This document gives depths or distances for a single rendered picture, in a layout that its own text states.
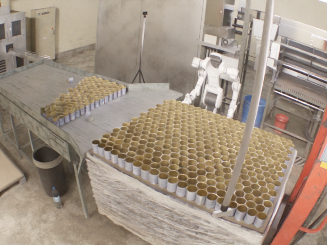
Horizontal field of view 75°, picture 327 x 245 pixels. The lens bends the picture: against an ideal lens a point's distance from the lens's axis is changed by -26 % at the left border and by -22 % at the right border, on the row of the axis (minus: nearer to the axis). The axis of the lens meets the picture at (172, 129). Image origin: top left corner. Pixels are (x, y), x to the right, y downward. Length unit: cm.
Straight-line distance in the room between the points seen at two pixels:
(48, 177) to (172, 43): 294
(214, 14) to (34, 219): 363
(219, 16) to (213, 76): 119
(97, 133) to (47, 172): 95
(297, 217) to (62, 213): 247
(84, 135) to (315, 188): 188
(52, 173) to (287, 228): 244
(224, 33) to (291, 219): 292
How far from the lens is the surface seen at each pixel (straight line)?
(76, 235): 290
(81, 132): 240
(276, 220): 205
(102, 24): 563
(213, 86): 305
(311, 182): 153
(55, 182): 312
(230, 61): 443
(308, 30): 417
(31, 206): 331
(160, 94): 312
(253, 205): 164
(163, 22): 459
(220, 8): 381
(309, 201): 161
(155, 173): 179
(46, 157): 333
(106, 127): 244
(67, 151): 244
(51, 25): 869
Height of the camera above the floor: 231
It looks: 30 degrees down
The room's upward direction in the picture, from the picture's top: 6 degrees clockwise
